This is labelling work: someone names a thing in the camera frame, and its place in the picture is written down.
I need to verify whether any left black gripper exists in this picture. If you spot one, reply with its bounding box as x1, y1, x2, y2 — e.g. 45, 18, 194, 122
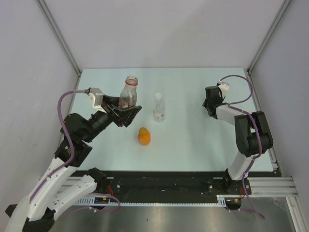
82, 94, 141, 143

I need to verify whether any milk bottle with red label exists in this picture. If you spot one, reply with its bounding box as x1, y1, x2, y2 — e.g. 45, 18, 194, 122
118, 75, 138, 108

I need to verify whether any clear water bottle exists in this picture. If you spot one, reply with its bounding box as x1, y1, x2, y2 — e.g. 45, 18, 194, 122
153, 93, 165, 122

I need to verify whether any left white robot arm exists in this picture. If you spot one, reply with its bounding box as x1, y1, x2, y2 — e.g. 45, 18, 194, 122
5, 94, 142, 232

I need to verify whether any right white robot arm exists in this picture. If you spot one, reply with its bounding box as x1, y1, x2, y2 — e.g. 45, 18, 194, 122
203, 84, 273, 195

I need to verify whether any orange juice bottle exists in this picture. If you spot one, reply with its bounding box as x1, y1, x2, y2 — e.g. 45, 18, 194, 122
138, 127, 151, 146

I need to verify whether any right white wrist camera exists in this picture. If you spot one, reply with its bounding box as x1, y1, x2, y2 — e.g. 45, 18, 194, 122
217, 80, 229, 99

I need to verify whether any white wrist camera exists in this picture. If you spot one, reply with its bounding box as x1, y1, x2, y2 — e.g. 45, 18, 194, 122
217, 80, 229, 99
88, 87, 106, 113

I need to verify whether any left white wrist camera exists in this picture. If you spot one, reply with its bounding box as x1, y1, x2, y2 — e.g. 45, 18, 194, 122
88, 87, 106, 113

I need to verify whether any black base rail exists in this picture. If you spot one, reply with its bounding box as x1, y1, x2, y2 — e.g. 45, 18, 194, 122
70, 170, 252, 203

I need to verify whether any white slotted cable duct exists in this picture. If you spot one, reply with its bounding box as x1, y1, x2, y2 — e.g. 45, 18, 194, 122
73, 194, 241, 207

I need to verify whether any right aluminium frame post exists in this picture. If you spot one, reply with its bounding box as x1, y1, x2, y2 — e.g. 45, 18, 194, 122
247, 0, 294, 73

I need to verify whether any aluminium frame post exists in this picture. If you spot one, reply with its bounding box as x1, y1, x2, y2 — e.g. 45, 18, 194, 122
36, 0, 82, 76
247, 0, 294, 73

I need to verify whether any left aluminium frame post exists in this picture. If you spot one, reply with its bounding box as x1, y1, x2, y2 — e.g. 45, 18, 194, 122
36, 0, 82, 76

